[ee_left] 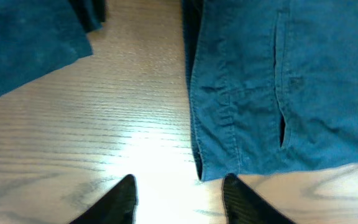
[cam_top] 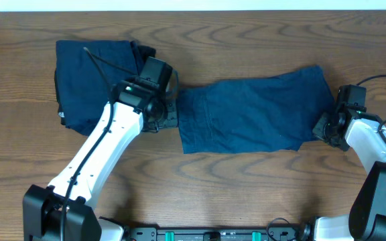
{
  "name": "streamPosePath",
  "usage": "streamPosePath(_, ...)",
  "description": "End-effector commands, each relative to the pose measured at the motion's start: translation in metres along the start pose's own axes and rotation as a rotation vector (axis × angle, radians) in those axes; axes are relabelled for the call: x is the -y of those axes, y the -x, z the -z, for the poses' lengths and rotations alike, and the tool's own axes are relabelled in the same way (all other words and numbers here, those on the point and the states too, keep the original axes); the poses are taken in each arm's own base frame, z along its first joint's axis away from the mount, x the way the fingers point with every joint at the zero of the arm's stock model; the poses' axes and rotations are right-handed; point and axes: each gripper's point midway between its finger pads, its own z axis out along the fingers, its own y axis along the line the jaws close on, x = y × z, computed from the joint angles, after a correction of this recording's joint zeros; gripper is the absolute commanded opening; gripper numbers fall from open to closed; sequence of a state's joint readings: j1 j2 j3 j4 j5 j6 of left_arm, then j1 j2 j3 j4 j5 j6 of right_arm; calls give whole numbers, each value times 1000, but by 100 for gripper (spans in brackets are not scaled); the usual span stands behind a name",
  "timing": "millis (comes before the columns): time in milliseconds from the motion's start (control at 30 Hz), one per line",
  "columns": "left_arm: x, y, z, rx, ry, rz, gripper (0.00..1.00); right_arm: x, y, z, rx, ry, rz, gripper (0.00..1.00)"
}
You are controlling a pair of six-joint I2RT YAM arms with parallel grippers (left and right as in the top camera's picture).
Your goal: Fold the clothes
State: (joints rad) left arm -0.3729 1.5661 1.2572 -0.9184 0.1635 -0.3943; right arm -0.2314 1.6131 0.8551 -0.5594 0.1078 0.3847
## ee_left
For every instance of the dark blue shorts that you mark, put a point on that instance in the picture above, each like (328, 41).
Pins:
(272, 85)
(40, 36)

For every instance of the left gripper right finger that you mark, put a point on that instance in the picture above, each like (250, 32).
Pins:
(244, 206)

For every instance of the folded dark blue shorts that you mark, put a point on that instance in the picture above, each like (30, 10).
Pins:
(40, 36)

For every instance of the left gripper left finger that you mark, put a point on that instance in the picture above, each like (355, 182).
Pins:
(117, 206)

